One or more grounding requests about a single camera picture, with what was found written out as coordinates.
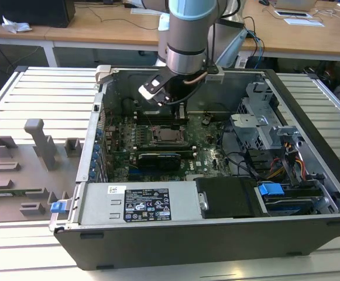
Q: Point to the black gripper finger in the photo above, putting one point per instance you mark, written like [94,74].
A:
[174,114]
[185,112]

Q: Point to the silver CPU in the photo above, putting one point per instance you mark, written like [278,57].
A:
[168,135]

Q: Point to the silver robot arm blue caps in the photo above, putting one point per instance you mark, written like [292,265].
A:
[187,35]

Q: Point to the CPU socket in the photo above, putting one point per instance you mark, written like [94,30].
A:
[149,140]

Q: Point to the black RAM slots row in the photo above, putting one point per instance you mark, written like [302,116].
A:
[155,119]
[158,148]

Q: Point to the black graphics card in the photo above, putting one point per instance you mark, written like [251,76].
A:
[158,162]

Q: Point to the green motherboard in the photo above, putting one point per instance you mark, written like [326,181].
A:
[207,164]

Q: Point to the grey metal disk cage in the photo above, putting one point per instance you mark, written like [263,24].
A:
[254,126]

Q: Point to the beige case latch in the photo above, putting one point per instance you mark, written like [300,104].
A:
[103,73]

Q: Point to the white paper sheet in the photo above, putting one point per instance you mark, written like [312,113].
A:
[304,22]
[143,11]

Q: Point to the black plastic shroud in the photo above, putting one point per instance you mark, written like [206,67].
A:
[228,199]

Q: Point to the wooden desk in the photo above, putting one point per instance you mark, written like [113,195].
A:
[99,32]

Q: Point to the grey power supply with label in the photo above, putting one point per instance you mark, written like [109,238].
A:
[99,205]

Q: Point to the black computer mouse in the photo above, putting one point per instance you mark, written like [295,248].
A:
[264,2]

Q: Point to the black PC case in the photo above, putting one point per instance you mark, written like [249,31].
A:
[187,246]

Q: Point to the white framed tablet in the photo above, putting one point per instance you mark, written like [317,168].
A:
[292,13]

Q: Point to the blue case latch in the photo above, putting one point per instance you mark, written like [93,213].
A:
[57,207]

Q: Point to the grey parts rack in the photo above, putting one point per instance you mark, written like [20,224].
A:
[20,175]

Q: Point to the crumpled white paper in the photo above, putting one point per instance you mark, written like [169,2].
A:
[14,26]

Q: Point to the large white wrist camera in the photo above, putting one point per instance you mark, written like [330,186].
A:
[150,90]

